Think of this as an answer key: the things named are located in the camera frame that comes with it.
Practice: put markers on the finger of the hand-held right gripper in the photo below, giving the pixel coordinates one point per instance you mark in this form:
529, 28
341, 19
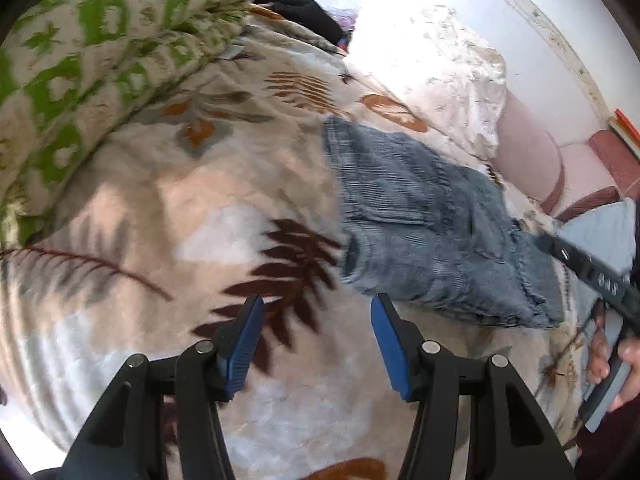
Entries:
555, 250

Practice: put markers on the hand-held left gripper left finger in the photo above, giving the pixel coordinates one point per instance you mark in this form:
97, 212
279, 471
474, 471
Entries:
245, 345

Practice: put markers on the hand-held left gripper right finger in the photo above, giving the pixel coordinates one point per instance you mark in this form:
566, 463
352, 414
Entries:
390, 345

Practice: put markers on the grey-blue denim pants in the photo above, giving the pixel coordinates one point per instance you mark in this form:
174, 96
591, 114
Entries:
425, 220

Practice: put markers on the person's right forearm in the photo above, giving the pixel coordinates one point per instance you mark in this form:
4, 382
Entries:
615, 450

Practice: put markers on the person's right hand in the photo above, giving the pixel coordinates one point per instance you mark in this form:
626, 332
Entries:
597, 355

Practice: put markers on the light blue quilted pillow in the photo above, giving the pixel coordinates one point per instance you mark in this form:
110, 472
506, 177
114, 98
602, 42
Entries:
600, 230

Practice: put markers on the pink upholstered headboard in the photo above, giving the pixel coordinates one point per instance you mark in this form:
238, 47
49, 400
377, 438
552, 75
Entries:
525, 155

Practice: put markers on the red book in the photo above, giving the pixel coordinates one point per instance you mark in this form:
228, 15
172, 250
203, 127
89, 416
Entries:
629, 124

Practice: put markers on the leaf-print blanket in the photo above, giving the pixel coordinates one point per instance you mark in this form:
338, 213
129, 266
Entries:
150, 185

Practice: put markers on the white leaf-print pillow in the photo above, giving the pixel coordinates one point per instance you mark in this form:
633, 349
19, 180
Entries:
450, 80

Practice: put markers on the purple plastic bag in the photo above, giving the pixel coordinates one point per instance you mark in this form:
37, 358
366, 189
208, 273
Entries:
345, 20

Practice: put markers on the green patterned quilt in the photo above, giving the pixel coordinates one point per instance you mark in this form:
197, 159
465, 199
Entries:
75, 60

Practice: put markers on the black garment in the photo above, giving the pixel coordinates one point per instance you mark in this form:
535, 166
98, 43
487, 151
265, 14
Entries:
300, 10

